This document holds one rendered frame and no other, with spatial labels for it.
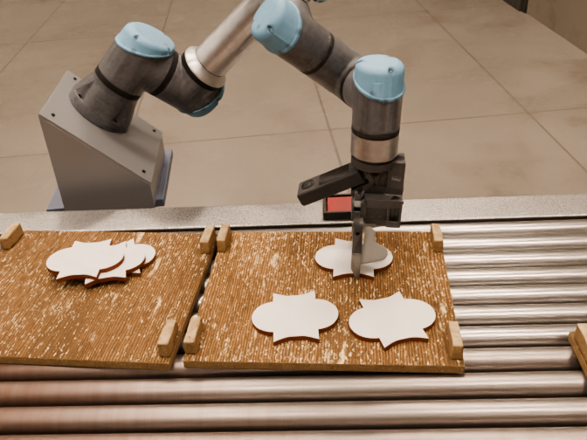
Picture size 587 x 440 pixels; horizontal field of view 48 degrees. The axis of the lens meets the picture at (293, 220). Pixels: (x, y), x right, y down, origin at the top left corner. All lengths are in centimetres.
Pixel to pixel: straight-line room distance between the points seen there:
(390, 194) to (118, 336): 49
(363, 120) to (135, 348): 49
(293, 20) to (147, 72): 59
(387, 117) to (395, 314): 30
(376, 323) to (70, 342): 48
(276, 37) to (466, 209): 58
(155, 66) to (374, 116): 66
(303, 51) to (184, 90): 58
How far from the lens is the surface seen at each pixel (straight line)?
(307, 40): 101
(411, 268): 115
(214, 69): 152
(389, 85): 98
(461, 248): 126
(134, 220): 140
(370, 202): 106
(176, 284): 115
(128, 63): 151
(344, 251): 117
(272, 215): 135
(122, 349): 105
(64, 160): 150
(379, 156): 102
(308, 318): 103
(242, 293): 111
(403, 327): 102
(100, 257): 121
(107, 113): 154
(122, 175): 149
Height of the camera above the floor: 162
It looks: 32 degrees down
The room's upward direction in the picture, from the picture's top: 4 degrees counter-clockwise
